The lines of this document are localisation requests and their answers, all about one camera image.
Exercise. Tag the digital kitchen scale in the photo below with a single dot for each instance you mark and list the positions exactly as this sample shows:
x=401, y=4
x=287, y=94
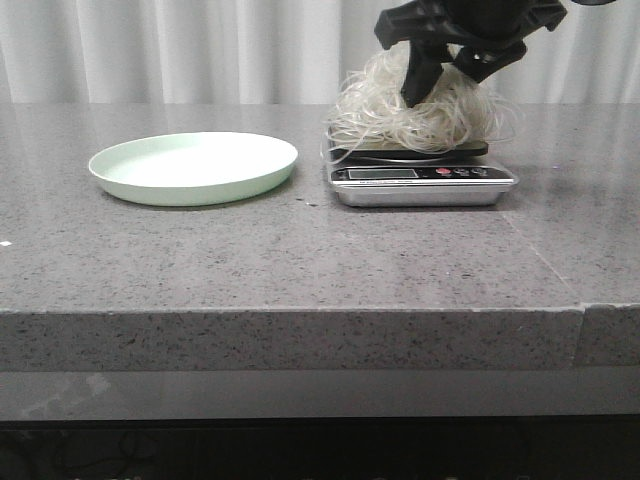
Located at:
x=374, y=173

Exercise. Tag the white curtain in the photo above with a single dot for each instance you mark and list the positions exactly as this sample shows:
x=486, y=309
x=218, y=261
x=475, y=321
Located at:
x=266, y=52

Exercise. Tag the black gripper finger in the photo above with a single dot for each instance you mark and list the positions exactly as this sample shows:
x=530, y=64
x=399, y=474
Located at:
x=478, y=64
x=423, y=71

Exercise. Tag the light green plate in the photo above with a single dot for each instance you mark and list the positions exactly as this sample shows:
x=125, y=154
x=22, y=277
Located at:
x=193, y=169

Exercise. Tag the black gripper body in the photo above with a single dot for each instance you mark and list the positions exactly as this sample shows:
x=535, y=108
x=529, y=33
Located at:
x=485, y=27

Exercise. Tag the white vermicelli bundle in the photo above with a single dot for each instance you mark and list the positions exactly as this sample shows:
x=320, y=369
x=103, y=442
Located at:
x=370, y=113

